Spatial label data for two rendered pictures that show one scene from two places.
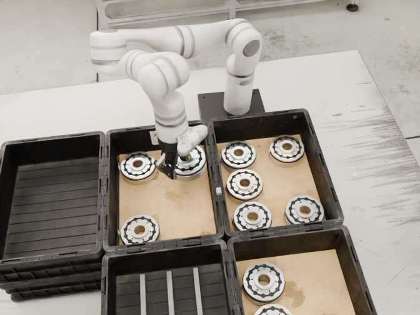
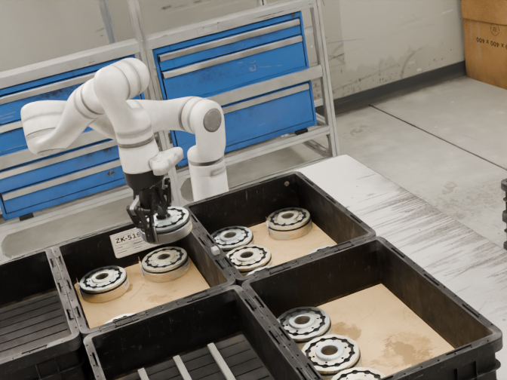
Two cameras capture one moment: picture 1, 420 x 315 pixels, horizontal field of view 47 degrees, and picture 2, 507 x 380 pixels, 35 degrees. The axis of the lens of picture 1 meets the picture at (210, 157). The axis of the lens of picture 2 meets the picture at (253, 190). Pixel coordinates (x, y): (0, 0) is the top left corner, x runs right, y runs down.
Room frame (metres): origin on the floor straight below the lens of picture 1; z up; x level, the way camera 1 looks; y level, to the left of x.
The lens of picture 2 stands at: (-0.70, 0.20, 1.70)
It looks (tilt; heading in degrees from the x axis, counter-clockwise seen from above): 24 degrees down; 347
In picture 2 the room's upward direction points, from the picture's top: 10 degrees counter-clockwise
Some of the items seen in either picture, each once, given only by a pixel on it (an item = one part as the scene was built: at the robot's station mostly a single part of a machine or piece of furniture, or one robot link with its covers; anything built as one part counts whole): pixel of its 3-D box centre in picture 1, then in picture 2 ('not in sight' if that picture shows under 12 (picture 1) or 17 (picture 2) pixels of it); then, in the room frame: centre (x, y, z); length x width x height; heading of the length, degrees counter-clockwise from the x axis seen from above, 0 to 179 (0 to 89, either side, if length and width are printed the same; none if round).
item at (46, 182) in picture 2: not in sight; (69, 138); (2.67, 0.19, 0.60); 0.72 x 0.03 x 0.56; 96
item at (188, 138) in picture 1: (177, 125); (146, 151); (0.73, 0.07, 1.17); 0.11 x 0.09 x 0.06; 50
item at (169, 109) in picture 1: (162, 92); (123, 104); (0.74, 0.09, 1.27); 0.09 x 0.07 x 0.15; 124
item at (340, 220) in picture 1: (270, 168); (272, 223); (0.78, -0.16, 0.92); 0.40 x 0.30 x 0.02; 4
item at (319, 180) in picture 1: (269, 179); (276, 244); (0.78, -0.16, 0.87); 0.40 x 0.30 x 0.11; 4
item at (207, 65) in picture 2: not in sight; (240, 89); (2.74, -0.60, 0.60); 0.72 x 0.03 x 0.56; 96
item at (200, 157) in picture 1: (185, 158); (164, 219); (0.77, 0.06, 1.00); 0.10 x 0.10 x 0.01
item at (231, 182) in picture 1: (244, 184); (247, 257); (0.78, -0.09, 0.86); 0.10 x 0.10 x 0.01
